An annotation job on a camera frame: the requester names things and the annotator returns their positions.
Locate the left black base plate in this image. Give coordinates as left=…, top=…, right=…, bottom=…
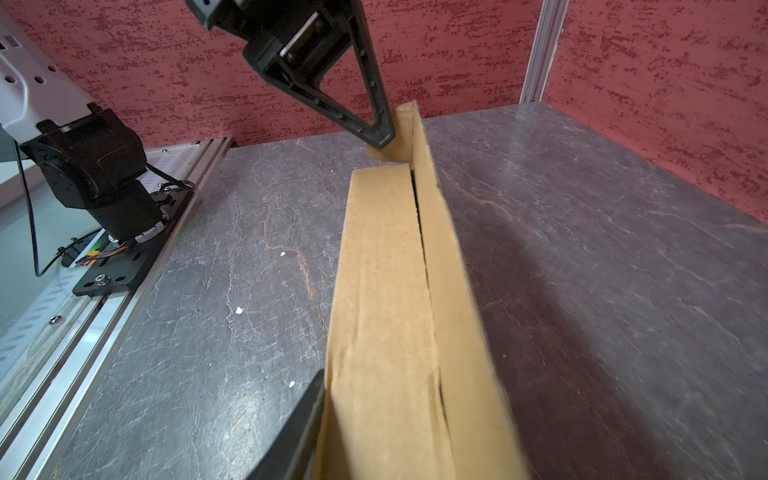
left=72, top=180, right=195, bottom=297

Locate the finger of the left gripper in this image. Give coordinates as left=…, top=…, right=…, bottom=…
left=244, top=1, right=396, bottom=149

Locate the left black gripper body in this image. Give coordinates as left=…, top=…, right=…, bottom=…
left=186, top=0, right=345, bottom=60

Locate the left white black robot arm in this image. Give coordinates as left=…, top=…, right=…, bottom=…
left=1, top=1, right=396, bottom=243

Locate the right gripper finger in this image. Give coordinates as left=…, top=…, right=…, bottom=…
left=247, top=369, right=325, bottom=480

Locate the left controller board with wires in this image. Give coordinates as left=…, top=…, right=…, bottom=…
left=58, top=229, right=137, bottom=268

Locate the white slotted cable duct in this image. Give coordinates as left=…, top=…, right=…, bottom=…
left=1, top=262, right=84, bottom=383

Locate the left aluminium corner post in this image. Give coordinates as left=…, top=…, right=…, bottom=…
left=519, top=0, right=569, bottom=104

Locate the brown cardboard box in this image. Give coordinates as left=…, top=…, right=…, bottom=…
left=311, top=102, right=529, bottom=479

